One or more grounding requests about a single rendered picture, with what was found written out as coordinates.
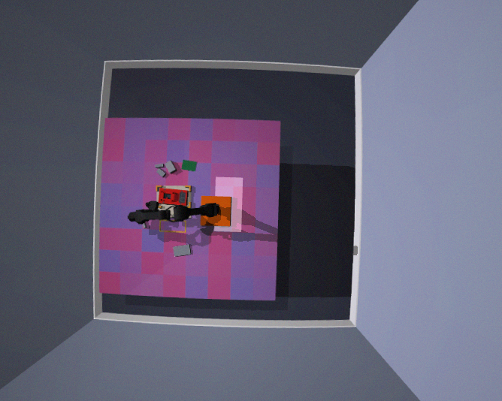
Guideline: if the green flat bar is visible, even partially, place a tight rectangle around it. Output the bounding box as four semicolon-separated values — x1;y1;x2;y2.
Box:
181;160;197;171

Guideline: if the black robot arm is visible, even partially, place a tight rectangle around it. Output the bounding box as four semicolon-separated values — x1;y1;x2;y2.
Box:
128;201;219;225

